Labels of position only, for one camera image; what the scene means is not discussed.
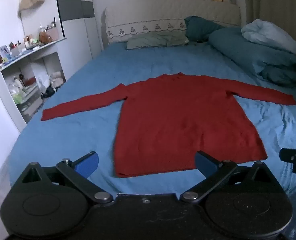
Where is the teal pillow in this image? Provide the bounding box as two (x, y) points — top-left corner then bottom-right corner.
(184, 16), (225, 43)

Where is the brown teddy bear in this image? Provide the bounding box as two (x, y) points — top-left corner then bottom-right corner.
(39, 31), (53, 43)

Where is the green packet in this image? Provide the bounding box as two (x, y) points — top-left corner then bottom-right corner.
(11, 90), (25, 105)

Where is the bed with blue sheet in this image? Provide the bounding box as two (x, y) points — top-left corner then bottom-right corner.
(9, 40), (296, 205)

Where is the teal duvet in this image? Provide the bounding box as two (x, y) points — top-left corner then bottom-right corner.
(208, 27), (296, 88)

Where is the pale green pillow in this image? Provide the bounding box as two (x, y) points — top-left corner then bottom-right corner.
(126, 31), (189, 50)

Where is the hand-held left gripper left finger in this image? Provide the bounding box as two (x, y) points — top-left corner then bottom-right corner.
(21, 151), (113, 204)

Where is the beige curtain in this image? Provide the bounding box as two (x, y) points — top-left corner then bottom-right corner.
(243, 0), (296, 55)

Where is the white wardrobe with grey band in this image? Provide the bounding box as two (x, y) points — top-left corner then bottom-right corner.
(55, 0), (104, 82)

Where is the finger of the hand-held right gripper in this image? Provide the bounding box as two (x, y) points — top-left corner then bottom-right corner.
(279, 148), (296, 173)

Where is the light blue blanket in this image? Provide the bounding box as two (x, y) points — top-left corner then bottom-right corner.
(241, 19), (296, 55)

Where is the red sweater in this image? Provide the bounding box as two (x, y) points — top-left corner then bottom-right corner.
(41, 72), (296, 178)

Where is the white plush doll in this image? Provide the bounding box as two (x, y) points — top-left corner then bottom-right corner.
(49, 71), (64, 88)

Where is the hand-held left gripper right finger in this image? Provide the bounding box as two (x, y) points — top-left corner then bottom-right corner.
(179, 151), (274, 204)

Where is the white shelf unit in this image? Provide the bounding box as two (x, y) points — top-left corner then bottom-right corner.
(0, 37), (67, 133)

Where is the pink box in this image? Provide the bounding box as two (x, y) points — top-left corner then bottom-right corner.
(47, 27), (60, 41)

